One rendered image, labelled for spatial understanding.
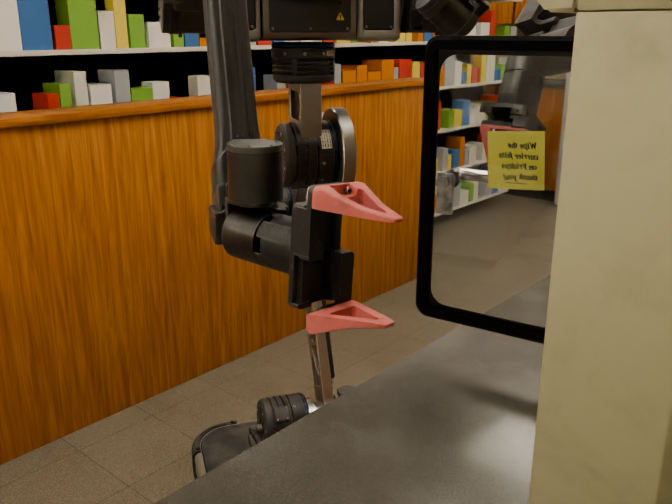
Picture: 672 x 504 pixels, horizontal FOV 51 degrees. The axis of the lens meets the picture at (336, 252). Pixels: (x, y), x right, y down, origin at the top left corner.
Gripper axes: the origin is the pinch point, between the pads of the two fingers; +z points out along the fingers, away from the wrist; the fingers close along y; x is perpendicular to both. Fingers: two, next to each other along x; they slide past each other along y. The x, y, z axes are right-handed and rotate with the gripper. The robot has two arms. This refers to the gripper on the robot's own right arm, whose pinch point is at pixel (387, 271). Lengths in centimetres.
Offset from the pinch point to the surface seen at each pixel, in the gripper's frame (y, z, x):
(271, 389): -108, -151, 137
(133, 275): -60, -182, 94
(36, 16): 32, -234, 87
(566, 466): -16.1, 15.7, 8.1
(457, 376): -22.4, -8.7, 30.7
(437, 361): -22.2, -13.3, 32.8
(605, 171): 10.8, 16.0, 5.8
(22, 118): -2, -181, 54
